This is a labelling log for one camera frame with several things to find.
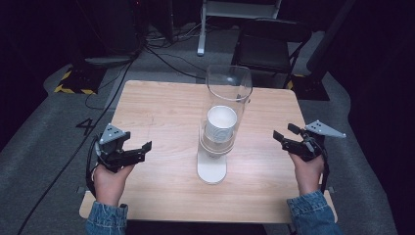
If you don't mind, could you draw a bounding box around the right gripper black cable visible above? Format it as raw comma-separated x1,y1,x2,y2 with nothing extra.
320,145,331,196

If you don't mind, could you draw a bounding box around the black folding chair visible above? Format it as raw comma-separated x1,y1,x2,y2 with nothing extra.
230,18,313,90

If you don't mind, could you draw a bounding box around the black stand base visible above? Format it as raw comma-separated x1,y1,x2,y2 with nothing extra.
288,73,331,102

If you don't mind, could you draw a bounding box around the dark equipment case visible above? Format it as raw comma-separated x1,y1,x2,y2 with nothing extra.
96,0,142,57

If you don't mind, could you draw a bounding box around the long black floor cable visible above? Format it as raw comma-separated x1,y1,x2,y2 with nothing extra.
17,53,140,235

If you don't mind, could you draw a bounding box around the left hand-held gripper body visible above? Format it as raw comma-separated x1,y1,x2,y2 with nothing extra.
95,122,131,174

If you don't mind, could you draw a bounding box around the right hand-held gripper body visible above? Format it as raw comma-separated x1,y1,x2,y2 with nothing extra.
298,119,347,163

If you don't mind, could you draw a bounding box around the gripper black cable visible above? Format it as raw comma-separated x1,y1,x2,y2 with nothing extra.
320,145,331,196
84,136,100,200

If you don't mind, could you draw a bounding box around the white paper cup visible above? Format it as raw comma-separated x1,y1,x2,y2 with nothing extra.
204,105,239,145

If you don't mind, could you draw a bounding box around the black slanted pole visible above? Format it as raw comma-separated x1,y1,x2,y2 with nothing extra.
305,0,357,73

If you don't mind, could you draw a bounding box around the clear tube cup dispenser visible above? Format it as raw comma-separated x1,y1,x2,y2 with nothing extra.
196,64,254,186

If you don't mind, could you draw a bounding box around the yellow black striped base plate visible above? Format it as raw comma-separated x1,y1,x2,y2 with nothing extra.
53,66,108,96

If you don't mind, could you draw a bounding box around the white desk leg frame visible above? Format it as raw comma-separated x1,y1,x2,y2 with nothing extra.
196,0,284,58

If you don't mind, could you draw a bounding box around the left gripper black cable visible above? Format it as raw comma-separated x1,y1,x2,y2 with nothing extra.
84,136,100,200

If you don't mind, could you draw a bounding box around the person's right hand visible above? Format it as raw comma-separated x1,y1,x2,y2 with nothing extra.
288,152,326,198

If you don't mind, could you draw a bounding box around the person's left hand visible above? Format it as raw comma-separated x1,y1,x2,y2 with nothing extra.
92,164,136,208

